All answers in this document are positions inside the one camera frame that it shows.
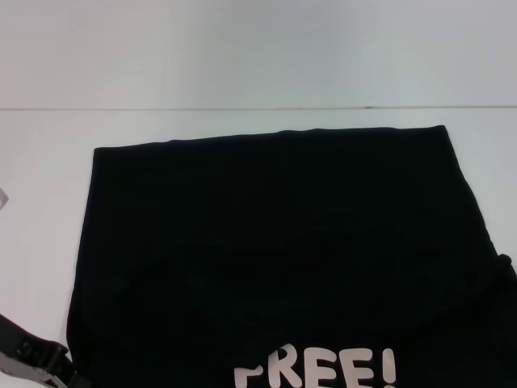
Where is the black t-shirt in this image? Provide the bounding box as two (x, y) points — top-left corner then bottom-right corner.
(64, 124), (517, 388)

